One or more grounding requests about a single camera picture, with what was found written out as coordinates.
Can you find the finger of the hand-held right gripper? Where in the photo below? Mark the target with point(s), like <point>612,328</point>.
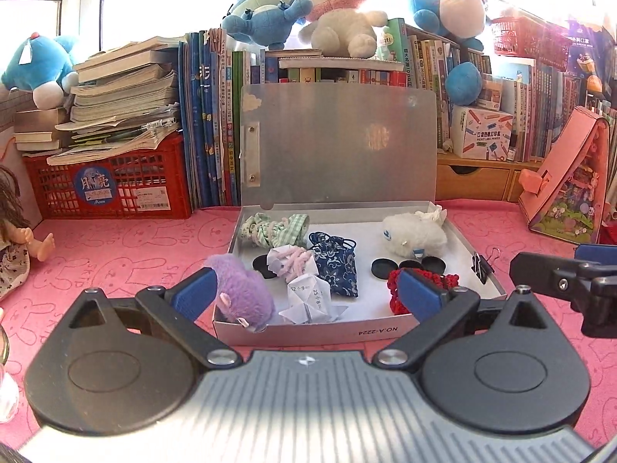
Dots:
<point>597,254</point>
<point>544,272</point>

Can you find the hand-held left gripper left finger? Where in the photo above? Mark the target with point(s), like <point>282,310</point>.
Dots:
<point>195,294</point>

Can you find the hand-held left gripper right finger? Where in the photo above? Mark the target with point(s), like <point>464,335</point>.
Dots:
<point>419,295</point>

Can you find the red crochet pouch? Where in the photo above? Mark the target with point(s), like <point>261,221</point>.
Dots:
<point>393,294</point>

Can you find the purple plush toy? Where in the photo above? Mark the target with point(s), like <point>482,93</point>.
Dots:
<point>246,294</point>

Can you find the white fluffy plush toy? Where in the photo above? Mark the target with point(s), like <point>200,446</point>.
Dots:
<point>409,236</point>

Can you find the small white paper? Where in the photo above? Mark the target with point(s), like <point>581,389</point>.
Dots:
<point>275,258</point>

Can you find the green checked scrunchie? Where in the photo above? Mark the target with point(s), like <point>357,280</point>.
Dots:
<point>270,229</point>

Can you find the math worksheet paper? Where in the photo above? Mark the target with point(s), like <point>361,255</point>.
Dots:
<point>308,308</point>

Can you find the grey cardboard file box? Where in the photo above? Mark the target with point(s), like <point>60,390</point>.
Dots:
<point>337,154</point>

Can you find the black binder clip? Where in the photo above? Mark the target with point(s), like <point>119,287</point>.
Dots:
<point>479,267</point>

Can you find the pink bunny-print table mat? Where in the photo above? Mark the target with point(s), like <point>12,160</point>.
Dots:
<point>144,251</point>

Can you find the pink triangular toy house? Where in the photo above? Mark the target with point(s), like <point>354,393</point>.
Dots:
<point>564,169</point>

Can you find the wooden drawer organizer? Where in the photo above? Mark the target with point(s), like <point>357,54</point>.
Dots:
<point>482,183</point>

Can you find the white colourful printer box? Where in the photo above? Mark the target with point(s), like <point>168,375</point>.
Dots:
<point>482,135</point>

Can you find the row of thin blue booklets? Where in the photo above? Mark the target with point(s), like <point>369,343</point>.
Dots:
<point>207,130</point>

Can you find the brown-haired baby doll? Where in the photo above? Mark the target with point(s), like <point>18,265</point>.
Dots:
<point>9,251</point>

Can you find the clear glass pitcher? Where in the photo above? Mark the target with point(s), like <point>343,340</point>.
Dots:
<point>7,395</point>

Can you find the stack of worn books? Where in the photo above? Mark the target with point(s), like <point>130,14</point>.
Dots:
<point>120,91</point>

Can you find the small red plastic basket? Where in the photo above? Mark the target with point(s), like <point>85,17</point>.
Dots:
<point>530,38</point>

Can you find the row of upright books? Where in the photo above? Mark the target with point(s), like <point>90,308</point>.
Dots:
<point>424,67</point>

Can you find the grey grid board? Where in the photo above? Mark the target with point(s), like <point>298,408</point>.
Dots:
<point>9,111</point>

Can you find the pink-hooded white bunny plush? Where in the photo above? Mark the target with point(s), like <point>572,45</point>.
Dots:
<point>337,29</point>

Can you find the blue and white plush toy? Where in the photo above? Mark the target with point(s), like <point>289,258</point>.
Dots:
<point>29,67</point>

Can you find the blue elephant plush toy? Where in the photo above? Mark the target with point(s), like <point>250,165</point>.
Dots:
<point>265,21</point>

